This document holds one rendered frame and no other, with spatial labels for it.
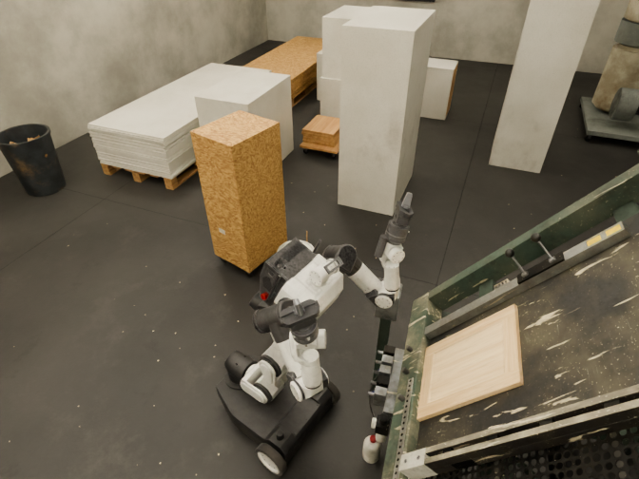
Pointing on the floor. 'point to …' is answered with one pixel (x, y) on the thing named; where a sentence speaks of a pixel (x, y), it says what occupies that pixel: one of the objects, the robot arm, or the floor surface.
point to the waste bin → (33, 158)
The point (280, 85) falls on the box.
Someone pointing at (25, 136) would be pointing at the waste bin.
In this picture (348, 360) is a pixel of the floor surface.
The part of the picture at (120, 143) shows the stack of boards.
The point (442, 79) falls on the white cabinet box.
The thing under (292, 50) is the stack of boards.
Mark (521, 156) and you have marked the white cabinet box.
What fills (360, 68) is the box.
